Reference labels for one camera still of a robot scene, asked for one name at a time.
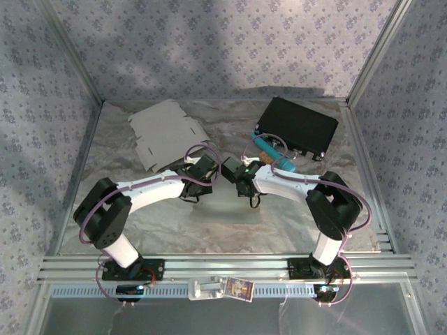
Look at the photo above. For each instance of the grey metal panel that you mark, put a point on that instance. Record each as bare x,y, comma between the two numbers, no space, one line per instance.
223,317

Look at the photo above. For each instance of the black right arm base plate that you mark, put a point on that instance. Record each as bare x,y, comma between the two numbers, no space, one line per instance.
297,268

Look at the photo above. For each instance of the white plastic bracket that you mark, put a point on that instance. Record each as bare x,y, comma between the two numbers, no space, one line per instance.
202,289

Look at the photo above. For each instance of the aluminium side rail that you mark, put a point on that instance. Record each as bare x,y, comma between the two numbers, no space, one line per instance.
372,174
78,174

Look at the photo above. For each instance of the aluminium mounting rail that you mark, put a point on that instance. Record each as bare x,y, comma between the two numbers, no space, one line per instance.
227,267

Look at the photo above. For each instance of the black hard case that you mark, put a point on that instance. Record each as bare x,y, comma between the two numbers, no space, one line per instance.
300,125

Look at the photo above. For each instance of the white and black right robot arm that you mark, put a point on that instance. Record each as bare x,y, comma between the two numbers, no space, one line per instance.
279,183

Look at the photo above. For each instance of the black left controller board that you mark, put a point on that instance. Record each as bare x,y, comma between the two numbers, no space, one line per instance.
127,289

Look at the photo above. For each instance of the small wooden block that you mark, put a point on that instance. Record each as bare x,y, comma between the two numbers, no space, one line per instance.
266,157

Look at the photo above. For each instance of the aluminium frame post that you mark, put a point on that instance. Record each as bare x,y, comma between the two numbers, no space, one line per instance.
378,52

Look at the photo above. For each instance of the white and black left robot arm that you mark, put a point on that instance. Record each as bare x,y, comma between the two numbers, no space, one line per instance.
153,188

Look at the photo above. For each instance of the black controller board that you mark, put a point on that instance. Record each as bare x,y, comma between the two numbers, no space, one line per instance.
127,289
326,291

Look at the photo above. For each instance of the colourful printed card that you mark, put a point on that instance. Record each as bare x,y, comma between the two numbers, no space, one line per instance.
239,288

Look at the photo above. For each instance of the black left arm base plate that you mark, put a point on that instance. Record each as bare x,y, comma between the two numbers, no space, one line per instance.
157,268

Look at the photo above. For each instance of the black right controller board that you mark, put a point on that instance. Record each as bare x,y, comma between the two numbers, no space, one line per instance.
326,291

